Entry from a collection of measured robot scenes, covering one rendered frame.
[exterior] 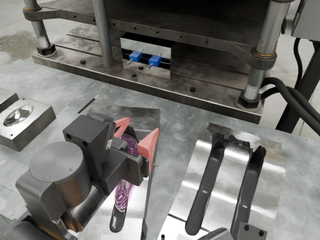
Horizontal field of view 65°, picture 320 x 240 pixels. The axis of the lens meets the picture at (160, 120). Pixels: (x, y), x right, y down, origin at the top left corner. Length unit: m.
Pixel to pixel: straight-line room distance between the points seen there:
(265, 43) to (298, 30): 0.17
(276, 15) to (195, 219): 0.71
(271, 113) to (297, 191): 1.60
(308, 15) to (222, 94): 0.45
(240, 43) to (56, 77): 0.89
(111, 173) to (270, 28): 0.80
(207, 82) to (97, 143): 1.05
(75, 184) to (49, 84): 1.08
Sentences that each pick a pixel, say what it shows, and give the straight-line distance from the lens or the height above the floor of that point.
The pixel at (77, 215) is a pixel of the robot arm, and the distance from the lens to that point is 0.35.
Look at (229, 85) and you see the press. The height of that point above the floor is 0.79.
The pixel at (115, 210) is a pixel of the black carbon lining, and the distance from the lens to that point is 0.76.
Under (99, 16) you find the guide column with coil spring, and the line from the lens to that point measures 1.29.
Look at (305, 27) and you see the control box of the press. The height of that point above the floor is 1.12.
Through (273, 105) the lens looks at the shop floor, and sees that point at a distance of 2.58.
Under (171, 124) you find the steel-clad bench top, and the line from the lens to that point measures 1.03.
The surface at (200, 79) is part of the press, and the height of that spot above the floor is 0.78.
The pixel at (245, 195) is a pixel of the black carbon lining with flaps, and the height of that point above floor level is 0.89.
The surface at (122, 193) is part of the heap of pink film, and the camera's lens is 0.74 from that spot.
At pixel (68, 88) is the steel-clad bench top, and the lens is 1.29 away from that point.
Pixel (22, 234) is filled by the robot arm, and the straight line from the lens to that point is 0.35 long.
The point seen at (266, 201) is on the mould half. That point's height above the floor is 0.89.
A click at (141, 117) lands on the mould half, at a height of 0.91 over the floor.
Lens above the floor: 1.52
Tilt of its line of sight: 44 degrees down
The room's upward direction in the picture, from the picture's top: straight up
